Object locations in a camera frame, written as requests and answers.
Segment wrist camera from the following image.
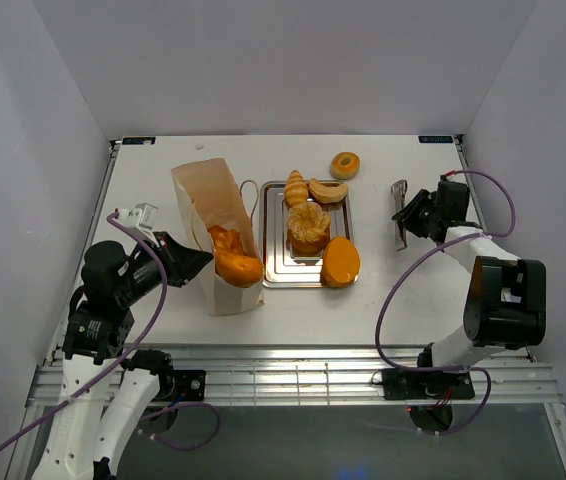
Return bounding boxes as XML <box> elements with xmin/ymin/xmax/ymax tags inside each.
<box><xmin>439</xmin><ymin>172</ymin><xmax>458</xmax><ymax>188</ymax></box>
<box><xmin>112</xmin><ymin>203</ymin><xmax>159</xmax><ymax>245</ymax></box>

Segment glazed ring donut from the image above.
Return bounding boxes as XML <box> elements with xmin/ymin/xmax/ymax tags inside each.
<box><xmin>330</xmin><ymin>152</ymin><xmax>360</xmax><ymax>180</ymax></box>

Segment metal serving tongs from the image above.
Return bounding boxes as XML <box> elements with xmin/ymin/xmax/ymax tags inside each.
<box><xmin>390</xmin><ymin>179</ymin><xmax>408</xmax><ymax>252</ymax></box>

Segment sugared flower bun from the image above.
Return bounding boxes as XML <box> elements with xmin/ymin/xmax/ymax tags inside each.
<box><xmin>287</xmin><ymin>202</ymin><xmax>331</xmax><ymax>254</ymax></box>

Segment braided pastry piece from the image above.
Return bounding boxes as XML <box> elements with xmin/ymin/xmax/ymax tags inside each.
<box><xmin>207</xmin><ymin>225</ymin><xmax>245</xmax><ymax>255</ymax></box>

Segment long scored baguette loaf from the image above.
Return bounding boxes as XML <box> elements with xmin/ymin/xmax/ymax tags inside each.
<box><xmin>215</xmin><ymin>250</ymin><xmax>264</xmax><ymax>288</ymax></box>

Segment aluminium table frame rail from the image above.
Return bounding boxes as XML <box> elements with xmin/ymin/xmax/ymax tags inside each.
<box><xmin>25</xmin><ymin>342</ymin><xmax>564</xmax><ymax>407</ymax></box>

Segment small croissant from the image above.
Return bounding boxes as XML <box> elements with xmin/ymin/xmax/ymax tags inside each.
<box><xmin>284</xmin><ymin>170</ymin><xmax>309</xmax><ymax>208</ymax></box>

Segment round smooth bun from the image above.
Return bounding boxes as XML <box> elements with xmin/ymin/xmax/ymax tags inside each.
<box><xmin>321</xmin><ymin>236</ymin><xmax>361</xmax><ymax>288</ymax></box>

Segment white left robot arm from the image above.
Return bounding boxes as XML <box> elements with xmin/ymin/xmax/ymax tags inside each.
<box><xmin>33</xmin><ymin>232</ymin><xmax>213</xmax><ymax>479</ymax></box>

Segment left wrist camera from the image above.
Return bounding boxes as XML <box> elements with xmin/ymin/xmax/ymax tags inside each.
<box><xmin>112</xmin><ymin>203</ymin><xmax>159</xmax><ymax>245</ymax></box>

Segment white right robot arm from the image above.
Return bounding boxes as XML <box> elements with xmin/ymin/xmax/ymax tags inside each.
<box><xmin>380</xmin><ymin>172</ymin><xmax>547</xmax><ymax>407</ymax></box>

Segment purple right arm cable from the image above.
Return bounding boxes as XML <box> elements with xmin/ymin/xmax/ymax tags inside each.
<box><xmin>362</xmin><ymin>169</ymin><xmax>518</xmax><ymax>437</ymax></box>

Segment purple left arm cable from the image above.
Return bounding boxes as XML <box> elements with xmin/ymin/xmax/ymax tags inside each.
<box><xmin>0</xmin><ymin>212</ymin><xmax>222</xmax><ymax>479</ymax></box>

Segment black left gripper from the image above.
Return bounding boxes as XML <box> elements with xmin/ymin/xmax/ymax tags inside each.
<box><xmin>117</xmin><ymin>230</ymin><xmax>214</xmax><ymax>305</ymax></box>

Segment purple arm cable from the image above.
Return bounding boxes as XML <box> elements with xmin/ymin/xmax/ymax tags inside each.
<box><xmin>362</xmin><ymin>169</ymin><xmax>518</xmax><ymax>437</ymax></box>
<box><xmin>0</xmin><ymin>212</ymin><xmax>222</xmax><ymax>479</ymax></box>

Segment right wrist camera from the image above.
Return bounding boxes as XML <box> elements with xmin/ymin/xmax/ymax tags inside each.
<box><xmin>439</xmin><ymin>172</ymin><xmax>458</xmax><ymax>188</ymax></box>

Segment beige paper bag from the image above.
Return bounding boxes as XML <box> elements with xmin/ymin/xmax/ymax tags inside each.
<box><xmin>171</xmin><ymin>158</ymin><xmax>264</xmax><ymax>316</ymax></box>

